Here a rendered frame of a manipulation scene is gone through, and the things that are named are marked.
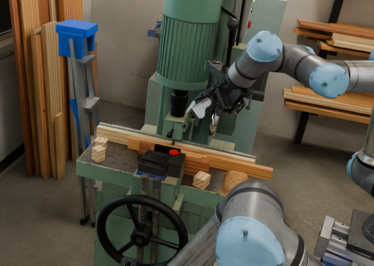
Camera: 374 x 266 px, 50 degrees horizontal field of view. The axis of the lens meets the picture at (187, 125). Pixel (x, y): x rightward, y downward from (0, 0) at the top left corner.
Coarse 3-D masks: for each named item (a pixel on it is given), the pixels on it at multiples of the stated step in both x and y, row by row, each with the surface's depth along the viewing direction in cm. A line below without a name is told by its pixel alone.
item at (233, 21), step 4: (232, 20) 116; (236, 20) 116; (228, 24) 116; (232, 24) 115; (236, 24) 116; (232, 28) 116; (236, 28) 116; (232, 32) 119; (232, 36) 121; (232, 40) 122; (228, 44) 124; (232, 44) 124; (228, 48) 126; (228, 52) 127; (228, 56) 129; (228, 60) 130; (228, 64) 132
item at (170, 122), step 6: (186, 108) 148; (168, 114) 142; (186, 114) 144; (168, 120) 138; (174, 120) 138; (180, 120) 138; (186, 120) 143; (168, 126) 139; (174, 126) 138; (180, 126) 138; (186, 126) 146; (174, 132) 139; (180, 132) 139; (174, 138) 140; (180, 138) 140
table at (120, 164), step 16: (112, 144) 151; (80, 160) 139; (112, 160) 141; (128, 160) 143; (96, 176) 139; (112, 176) 138; (128, 176) 137; (192, 176) 139; (128, 192) 131; (192, 192) 134; (208, 192) 133; (176, 208) 127
